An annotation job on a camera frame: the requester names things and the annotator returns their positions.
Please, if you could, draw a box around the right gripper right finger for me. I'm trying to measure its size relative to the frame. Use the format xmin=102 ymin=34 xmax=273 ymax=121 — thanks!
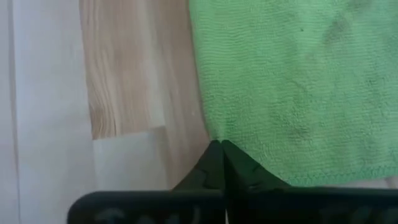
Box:
xmin=222 ymin=139 xmax=398 ymax=224

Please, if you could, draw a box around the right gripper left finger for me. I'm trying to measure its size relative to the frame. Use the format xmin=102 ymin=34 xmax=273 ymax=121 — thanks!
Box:
xmin=67 ymin=140 xmax=225 ymax=224

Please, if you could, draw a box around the green microfiber towel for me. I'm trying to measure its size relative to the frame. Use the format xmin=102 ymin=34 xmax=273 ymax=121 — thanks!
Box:
xmin=188 ymin=0 xmax=398 ymax=187

